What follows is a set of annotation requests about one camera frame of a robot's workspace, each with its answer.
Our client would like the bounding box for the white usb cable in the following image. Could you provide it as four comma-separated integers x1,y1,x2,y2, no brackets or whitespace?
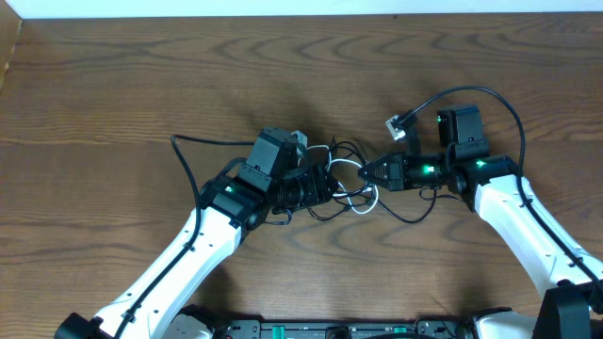
305,144,381,216

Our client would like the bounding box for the thick black usb cable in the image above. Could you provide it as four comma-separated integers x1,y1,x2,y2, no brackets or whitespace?
324,138,439,225

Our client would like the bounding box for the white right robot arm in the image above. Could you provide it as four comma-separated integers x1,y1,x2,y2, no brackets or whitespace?
358,153,602,338

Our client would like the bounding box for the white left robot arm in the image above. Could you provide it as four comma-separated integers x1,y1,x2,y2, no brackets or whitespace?
55,164,337,338

